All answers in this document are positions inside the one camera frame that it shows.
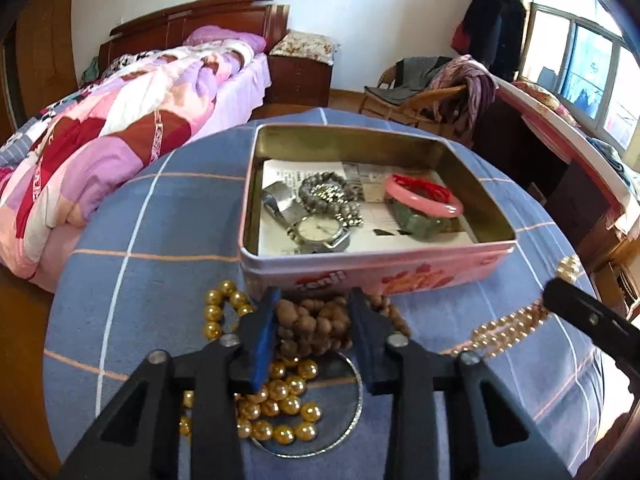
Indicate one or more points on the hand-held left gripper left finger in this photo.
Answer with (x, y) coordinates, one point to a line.
(260, 345)

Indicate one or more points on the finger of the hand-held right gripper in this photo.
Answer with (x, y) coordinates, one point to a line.
(585, 312)

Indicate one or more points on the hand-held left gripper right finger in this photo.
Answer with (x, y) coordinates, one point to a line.
(365, 355)

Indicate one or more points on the pink tin box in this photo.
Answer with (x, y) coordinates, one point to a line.
(450, 272)

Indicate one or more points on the silver wristwatch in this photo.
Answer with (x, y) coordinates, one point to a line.
(320, 230)

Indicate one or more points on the green jade bangle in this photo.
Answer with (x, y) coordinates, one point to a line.
(415, 225)

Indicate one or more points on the pink bangle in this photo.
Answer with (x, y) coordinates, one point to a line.
(430, 211)

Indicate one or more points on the thin silver hoop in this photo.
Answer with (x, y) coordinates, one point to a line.
(345, 437)

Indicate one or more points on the dark wooden desk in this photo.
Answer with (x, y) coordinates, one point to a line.
(565, 200)

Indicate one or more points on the printed paper sheet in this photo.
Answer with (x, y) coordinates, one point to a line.
(390, 242)

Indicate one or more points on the blue plaid tablecloth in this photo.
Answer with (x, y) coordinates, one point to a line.
(150, 285)

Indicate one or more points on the folded clothes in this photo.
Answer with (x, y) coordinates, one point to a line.
(612, 157)

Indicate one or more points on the white desk cover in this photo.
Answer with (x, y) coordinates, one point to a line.
(565, 132)

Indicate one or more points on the pink floral pillow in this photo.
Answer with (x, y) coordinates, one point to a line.
(547, 100)

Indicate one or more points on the purple striped clothing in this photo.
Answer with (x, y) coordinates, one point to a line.
(470, 90)

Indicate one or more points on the pink patchwork quilt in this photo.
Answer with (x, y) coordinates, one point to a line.
(100, 150)

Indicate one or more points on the window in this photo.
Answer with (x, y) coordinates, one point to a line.
(590, 60)

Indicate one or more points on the wicker chair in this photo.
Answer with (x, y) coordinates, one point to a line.
(410, 105)

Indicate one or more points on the wooden nightstand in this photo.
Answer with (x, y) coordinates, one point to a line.
(300, 82)

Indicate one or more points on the grey clothing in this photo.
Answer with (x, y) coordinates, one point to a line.
(405, 75)

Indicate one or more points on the black hanging coat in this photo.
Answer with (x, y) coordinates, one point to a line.
(495, 25)

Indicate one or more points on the floral cushion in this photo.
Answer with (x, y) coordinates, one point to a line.
(305, 45)

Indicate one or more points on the red hanging garment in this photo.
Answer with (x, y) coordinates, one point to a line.
(459, 35)

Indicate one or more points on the purple pillow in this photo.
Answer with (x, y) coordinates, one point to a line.
(225, 37)

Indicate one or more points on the teal cloth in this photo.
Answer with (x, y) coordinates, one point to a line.
(90, 70)

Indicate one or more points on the wooden bed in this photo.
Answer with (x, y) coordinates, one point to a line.
(200, 15)

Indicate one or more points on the wooden wardrobe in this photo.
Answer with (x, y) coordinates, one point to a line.
(45, 50)

